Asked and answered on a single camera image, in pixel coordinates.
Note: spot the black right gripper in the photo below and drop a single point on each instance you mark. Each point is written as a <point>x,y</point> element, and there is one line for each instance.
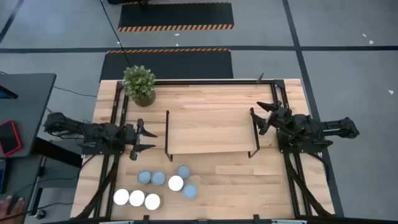
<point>280,117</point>

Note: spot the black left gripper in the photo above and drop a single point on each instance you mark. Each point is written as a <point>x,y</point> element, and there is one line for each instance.
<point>134,137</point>

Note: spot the white-lidded tin can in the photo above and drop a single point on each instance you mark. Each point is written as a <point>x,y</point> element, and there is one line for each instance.
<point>136,198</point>
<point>121,197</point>

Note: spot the teal vegetable-print tin can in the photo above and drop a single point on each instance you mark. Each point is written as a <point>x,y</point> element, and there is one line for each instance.
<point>190,191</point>

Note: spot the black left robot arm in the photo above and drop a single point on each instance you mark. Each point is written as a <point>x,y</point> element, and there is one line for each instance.
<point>93,132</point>

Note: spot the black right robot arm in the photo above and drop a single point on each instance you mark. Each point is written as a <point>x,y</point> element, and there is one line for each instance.
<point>311,127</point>

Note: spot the wooden shelf with black legs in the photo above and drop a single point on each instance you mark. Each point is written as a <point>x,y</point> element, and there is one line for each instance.
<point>211,133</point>

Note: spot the grey-lidded tin can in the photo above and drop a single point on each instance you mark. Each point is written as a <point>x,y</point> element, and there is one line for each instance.
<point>158,178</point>
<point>144,177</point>

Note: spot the green potted plant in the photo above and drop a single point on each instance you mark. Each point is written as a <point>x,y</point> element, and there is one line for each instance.
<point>139,81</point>

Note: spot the black table-edge clamp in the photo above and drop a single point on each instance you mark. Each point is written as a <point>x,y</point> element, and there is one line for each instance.
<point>256,217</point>
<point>146,217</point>

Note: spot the black mat one hazard stripe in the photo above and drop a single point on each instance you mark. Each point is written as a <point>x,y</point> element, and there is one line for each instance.
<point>186,65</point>

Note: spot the black desk support beam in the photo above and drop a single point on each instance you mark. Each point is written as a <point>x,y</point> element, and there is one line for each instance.
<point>56,152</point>

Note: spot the grey desk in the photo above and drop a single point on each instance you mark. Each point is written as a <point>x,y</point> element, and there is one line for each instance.
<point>28,102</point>

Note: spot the black caster wheel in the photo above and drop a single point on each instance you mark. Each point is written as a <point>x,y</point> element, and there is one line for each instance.
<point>40,214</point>

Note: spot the red-edged black tablet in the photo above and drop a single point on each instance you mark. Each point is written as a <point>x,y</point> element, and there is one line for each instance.
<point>9,138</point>

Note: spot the black monitor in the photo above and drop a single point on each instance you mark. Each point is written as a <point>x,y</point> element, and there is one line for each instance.
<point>6,92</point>

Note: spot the person's hand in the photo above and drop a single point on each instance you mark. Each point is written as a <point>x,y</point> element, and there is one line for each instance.
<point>11,210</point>

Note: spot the black metal table frame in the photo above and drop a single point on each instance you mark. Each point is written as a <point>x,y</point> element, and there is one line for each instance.
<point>217,82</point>

